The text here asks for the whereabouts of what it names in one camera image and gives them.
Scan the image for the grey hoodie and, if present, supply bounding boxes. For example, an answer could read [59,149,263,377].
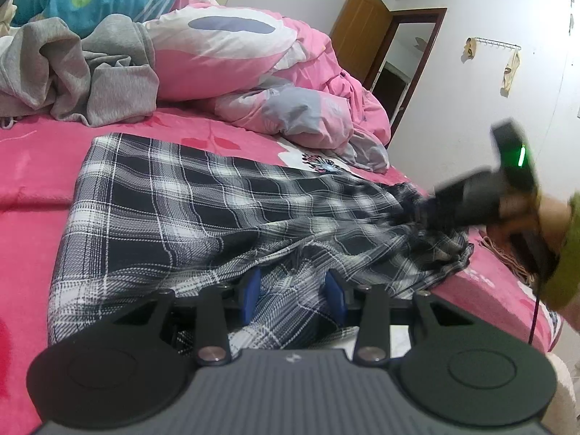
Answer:
[1,14,159,129]

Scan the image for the black cable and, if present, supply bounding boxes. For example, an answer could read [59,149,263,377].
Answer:
[525,275,543,346]

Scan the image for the pink patterned duvet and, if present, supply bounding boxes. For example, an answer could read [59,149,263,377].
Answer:
[145,5,390,173]

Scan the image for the black white plaid shirt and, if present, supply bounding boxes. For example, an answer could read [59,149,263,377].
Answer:
[47,134,474,351]

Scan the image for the person's right hand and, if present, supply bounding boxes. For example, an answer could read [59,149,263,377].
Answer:
[486,192,572,254]

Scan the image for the pink bed sheet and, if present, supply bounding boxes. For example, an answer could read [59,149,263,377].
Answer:
[1,107,562,434]

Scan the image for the brown wooden door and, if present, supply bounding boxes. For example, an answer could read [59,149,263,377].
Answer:
[330,0,392,83]

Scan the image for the wall hook rack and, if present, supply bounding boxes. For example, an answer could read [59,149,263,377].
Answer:
[461,36,522,98]

